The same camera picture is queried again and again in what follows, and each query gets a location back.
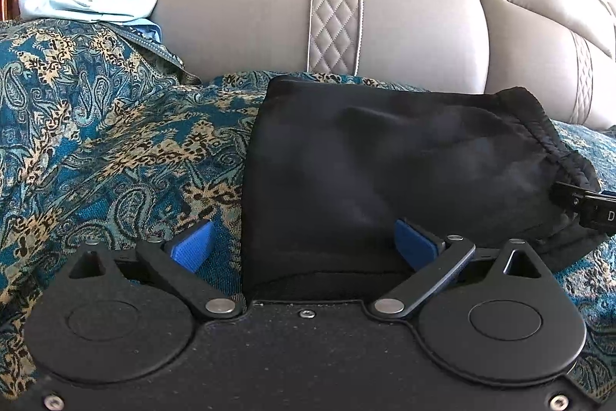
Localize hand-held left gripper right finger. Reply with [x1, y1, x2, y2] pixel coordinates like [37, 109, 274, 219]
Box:
[370, 218, 552, 320]

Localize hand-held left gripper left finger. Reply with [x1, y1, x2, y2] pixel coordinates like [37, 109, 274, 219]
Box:
[67, 220, 244, 320]

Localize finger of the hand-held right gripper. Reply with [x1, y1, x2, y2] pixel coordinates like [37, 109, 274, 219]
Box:
[551, 181, 603, 213]

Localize black pants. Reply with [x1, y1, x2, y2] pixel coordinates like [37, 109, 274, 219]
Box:
[241, 75, 610, 302]

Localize teal paisley patterned blanket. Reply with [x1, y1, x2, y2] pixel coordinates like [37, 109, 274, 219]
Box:
[0, 18, 616, 402]

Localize grey leather sofa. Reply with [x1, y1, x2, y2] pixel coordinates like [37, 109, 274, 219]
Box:
[153, 0, 616, 133]

